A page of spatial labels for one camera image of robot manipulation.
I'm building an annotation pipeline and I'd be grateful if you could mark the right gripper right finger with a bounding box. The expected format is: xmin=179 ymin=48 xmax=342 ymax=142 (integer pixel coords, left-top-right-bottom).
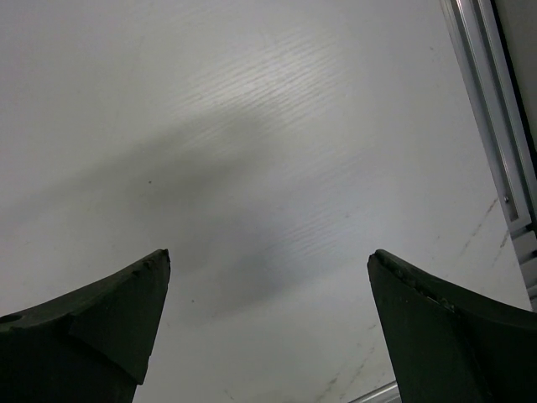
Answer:
xmin=367 ymin=249 xmax=536 ymax=402

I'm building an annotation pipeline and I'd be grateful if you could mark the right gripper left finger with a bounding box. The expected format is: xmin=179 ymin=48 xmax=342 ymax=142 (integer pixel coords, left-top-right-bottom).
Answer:
xmin=1 ymin=249 xmax=170 ymax=402

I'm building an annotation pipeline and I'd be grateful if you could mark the aluminium table frame rail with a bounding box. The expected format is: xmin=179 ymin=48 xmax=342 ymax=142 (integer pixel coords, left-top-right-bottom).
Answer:
xmin=343 ymin=0 xmax=537 ymax=403

